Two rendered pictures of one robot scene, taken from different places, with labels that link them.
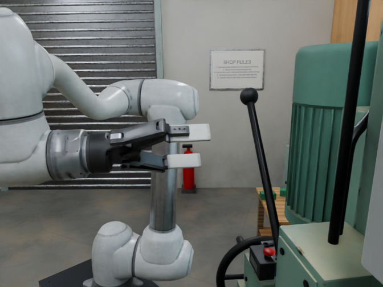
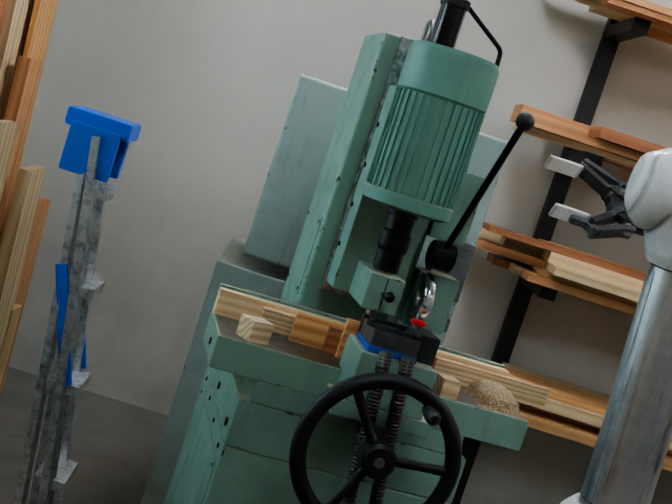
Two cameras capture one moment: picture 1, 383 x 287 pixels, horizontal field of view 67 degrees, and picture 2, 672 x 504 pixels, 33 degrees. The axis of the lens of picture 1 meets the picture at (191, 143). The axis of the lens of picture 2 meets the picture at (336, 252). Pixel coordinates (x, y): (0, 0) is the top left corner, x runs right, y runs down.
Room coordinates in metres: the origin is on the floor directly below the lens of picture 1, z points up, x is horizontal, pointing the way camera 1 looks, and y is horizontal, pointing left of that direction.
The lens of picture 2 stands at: (2.60, -0.51, 1.30)
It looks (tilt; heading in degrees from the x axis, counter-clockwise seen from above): 6 degrees down; 176
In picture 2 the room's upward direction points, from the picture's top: 18 degrees clockwise
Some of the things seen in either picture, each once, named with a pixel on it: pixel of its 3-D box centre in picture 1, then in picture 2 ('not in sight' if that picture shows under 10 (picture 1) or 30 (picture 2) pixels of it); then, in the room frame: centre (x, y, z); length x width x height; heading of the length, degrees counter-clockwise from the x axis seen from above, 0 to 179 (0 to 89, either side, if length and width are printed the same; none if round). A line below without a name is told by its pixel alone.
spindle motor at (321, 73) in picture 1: (343, 139); (430, 132); (0.49, -0.26, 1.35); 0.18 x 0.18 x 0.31
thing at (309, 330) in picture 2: not in sight; (353, 343); (0.53, -0.28, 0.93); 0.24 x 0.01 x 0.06; 98
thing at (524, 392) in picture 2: not in sight; (406, 358); (0.47, -0.17, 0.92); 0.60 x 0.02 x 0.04; 98
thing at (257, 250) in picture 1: (275, 255); (400, 338); (0.68, -0.22, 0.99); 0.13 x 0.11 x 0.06; 98
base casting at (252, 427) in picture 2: not in sight; (324, 405); (0.37, -0.28, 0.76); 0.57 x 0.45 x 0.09; 8
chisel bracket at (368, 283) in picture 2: not in sight; (376, 291); (0.47, -0.26, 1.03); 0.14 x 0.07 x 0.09; 8
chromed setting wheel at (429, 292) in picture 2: not in sight; (420, 300); (0.34, -0.16, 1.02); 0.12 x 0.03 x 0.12; 8
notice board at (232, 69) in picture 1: (236, 69); not in sight; (3.50, -0.54, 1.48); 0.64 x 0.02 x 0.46; 89
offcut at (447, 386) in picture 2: not in sight; (446, 386); (0.60, -0.10, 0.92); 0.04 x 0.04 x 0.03; 13
